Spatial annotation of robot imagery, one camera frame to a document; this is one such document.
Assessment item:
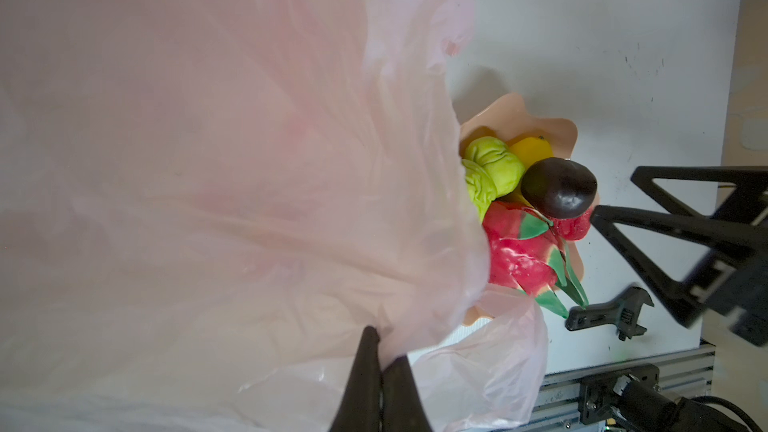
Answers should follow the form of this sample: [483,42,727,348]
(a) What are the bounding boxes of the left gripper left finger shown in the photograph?
[329,326,382,432]

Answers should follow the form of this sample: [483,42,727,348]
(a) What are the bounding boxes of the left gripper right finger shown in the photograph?
[381,356,432,432]

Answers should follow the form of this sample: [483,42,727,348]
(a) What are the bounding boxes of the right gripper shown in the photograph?
[591,166,767,348]

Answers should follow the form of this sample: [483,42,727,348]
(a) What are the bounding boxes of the dark purple mangosteen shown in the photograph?
[520,157,598,219]

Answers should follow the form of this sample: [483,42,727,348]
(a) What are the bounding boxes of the pink plastic bag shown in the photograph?
[1,0,548,431]

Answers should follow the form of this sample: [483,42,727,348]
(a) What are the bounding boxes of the black adjustable wrench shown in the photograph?
[565,286,654,341]

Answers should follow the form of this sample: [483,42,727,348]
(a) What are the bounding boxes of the red strawberry right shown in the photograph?
[552,207,594,241]

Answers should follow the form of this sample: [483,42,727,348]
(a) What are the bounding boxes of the pink dragon fruit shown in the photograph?
[483,201,589,318]

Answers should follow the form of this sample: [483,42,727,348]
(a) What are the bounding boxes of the yellow lemon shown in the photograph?
[506,136,554,206]

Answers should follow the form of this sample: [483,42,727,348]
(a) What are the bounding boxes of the green pear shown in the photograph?
[462,159,498,223]

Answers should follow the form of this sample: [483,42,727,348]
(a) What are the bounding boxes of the green apple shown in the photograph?
[464,136,526,197]

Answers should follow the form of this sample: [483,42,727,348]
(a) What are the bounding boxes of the pink wavy plate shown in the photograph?
[458,92,601,326]

